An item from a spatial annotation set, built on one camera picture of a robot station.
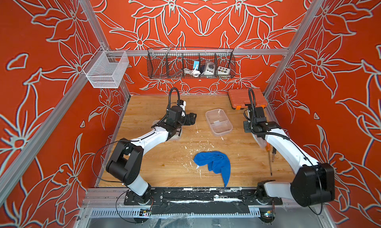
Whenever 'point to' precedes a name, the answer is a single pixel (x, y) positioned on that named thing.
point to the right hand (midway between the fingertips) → (248, 123)
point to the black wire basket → (165, 63)
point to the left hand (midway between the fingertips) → (191, 113)
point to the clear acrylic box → (106, 69)
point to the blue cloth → (216, 161)
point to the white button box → (223, 71)
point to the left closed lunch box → (175, 136)
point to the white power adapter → (210, 68)
